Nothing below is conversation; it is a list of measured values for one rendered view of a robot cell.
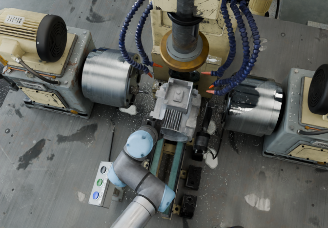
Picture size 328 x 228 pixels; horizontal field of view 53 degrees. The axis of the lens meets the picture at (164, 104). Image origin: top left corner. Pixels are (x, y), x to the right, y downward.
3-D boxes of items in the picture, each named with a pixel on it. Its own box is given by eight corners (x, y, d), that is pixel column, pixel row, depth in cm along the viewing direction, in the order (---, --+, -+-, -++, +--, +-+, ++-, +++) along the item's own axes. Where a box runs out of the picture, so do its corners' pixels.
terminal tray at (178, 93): (168, 84, 142) (168, 77, 135) (193, 90, 141) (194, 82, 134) (161, 110, 138) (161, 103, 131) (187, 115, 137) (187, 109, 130)
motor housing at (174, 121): (160, 96, 157) (158, 78, 139) (199, 105, 155) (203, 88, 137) (149, 136, 149) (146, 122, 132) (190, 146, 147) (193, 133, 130)
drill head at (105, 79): (80, 58, 166) (65, 29, 143) (150, 72, 162) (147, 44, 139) (63, 103, 157) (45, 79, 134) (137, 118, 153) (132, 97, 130)
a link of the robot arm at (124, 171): (128, 198, 101) (148, 170, 99) (100, 175, 103) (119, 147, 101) (137, 191, 109) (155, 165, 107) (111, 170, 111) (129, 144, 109)
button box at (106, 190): (109, 164, 136) (99, 160, 133) (121, 165, 132) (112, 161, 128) (96, 206, 130) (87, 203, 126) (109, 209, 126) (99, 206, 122)
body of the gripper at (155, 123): (165, 117, 124) (160, 123, 112) (160, 139, 125) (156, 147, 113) (145, 113, 125) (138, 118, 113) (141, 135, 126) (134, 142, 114)
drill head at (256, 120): (210, 83, 159) (216, 56, 136) (296, 100, 155) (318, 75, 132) (201, 132, 150) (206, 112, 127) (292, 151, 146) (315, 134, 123)
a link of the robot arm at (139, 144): (118, 151, 99) (133, 128, 97) (127, 142, 110) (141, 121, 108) (140, 166, 99) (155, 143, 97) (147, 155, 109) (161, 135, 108)
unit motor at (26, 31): (27, 51, 165) (-18, -8, 126) (89, 62, 162) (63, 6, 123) (7, 96, 156) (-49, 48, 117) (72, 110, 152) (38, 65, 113)
